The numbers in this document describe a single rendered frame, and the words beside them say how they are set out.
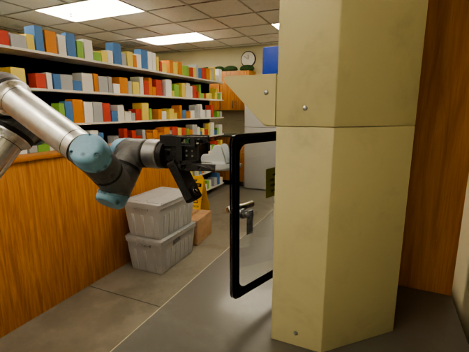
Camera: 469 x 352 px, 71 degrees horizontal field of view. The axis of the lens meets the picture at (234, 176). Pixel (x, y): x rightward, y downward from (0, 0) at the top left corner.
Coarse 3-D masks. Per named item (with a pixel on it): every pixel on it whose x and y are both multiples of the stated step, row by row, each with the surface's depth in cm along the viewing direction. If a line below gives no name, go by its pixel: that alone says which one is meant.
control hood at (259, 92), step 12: (228, 84) 67; (240, 84) 66; (252, 84) 65; (264, 84) 64; (276, 84) 63; (240, 96) 66; (252, 96) 65; (264, 96) 64; (276, 96) 63; (252, 108) 66; (264, 108) 65; (276, 108) 64; (264, 120) 65; (276, 120) 64
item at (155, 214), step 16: (144, 192) 318; (160, 192) 320; (176, 192) 320; (128, 208) 291; (144, 208) 281; (160, 208) 276; (176, 208) 302; (192, 208) 330; (128, 224) 296; (144, 224) 288; (160, 224) 282; (176, 224) 307
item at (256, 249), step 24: (264, 144) 79; (240, 168) 74; (264, 168) 81; (240, 192) 76; (264, 192) 82; (240, 216) 77; (264, 216) 83; (240, 240) 78; (264, 240) 85; (240, 264) 79; (264, 264) 86
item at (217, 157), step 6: (216, 150) 75; (222, 150) 75; (204, 156) 76; (210, 156) 76; (216, 156) 75; (222, 156) 75; (204, 162) 77; (210, 162) 78; (216, 162) 76; (222, 162) 75; (216, 168) 75; (222, 168) 75; (228, 168) 75
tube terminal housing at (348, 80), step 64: (320, 0) 57; (384, 0) 59; (320, 64) 59; (384, 64) 61; (320, 128) 61; (384, 128) 64; (320, 192) 63; (384, 192) 67; (320, 256) 65; (384, 256) 70; (320, 320) 68; (384, 320) 74
